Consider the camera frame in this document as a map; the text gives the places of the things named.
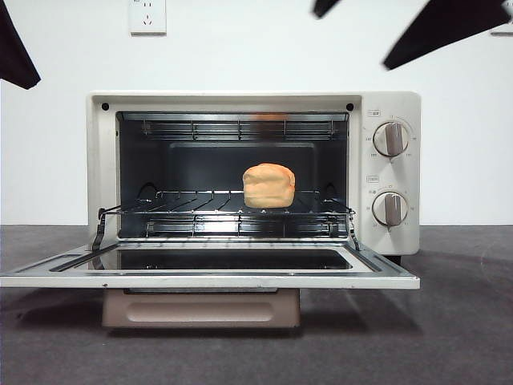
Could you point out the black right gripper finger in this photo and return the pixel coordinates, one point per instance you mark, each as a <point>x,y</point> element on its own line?
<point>457,28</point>
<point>325,6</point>

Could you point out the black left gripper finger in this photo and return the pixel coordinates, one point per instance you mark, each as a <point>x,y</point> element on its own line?
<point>16,56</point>

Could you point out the golden bread loaf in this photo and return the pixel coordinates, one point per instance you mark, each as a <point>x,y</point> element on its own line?
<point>268,186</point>

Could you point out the cream Toshiba toaster oven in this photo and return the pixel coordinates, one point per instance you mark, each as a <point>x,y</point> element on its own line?
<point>390,104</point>

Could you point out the cream oven knob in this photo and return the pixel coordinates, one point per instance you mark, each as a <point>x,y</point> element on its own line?
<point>391,139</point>
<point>390,209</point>

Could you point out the white wall socket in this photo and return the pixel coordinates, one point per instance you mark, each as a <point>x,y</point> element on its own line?
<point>503,33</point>
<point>147,18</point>

